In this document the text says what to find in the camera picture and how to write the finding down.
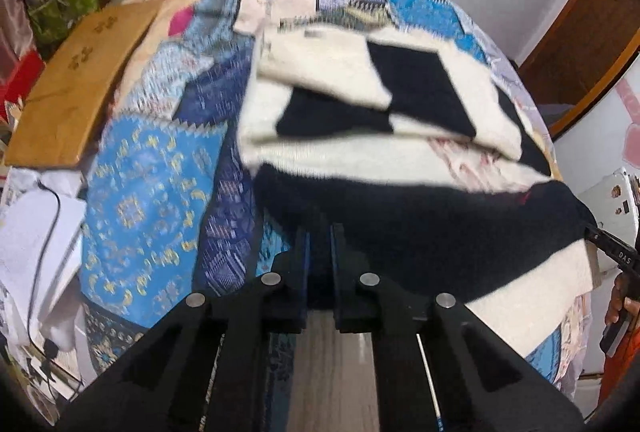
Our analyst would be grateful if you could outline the striped brown curtain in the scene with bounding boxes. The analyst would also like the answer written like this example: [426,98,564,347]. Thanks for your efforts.
[0,0,37,62]

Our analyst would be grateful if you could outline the stack of white papers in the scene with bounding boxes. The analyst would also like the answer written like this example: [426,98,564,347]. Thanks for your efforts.
[0,167,90,363]

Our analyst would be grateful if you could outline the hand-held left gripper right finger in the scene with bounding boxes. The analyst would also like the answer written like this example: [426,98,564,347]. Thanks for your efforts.
[330,223,587,432]

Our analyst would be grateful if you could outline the blue patchwork blanket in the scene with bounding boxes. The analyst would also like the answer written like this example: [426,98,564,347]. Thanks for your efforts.
[80,0,601,393]

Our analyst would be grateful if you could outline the pink floral bed sheet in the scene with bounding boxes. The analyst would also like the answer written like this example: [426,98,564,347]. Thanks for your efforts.
[119,0,217,115]

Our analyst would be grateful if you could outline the wooden wardrobe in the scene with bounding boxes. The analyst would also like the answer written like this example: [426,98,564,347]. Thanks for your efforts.
[517,0,640,193]

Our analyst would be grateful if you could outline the wooden lap desk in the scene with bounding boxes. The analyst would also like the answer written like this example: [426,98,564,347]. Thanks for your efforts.
[4,2,166,169]

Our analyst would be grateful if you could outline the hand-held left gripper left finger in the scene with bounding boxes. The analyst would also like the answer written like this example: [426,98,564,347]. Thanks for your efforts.
[55,227,313,432]

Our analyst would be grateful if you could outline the thin black cable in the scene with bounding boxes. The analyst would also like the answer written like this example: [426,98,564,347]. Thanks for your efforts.
[26,178,64,365]

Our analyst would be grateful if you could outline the red box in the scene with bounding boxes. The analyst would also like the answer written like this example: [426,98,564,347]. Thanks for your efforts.
[4,49,47,109]

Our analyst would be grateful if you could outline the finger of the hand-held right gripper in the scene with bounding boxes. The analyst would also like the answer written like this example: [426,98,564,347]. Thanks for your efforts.
[584,223,620,257]

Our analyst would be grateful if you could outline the pink heart stickers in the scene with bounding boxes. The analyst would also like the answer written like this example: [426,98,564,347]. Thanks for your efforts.
[617,76,640,163]

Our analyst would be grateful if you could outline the person's right hand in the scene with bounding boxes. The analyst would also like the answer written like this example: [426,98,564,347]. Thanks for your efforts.
[605,271,640,327]

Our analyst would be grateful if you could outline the person's orange clothing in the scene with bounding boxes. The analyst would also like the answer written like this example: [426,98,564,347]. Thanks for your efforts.
[599,309,640,413]

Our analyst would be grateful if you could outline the black and cream striped sweater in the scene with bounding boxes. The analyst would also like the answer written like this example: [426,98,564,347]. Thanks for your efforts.
[239,22,603,349]

